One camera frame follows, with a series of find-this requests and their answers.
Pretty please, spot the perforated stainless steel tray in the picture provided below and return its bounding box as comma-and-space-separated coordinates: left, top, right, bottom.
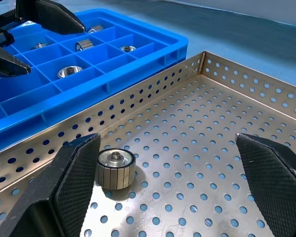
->
0, 50, 296, 237

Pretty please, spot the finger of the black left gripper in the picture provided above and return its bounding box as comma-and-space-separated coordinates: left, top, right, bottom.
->
0, 28, 32, 78
16, 0, 86, 36

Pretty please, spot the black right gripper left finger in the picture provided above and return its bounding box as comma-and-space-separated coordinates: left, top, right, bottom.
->
0, 132, 102, 237

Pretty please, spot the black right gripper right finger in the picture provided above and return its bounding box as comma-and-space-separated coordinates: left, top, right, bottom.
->
235, 132, 296, 237

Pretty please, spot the blue compartment tray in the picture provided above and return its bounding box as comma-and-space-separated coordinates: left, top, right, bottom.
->
0, 8, 189, 157

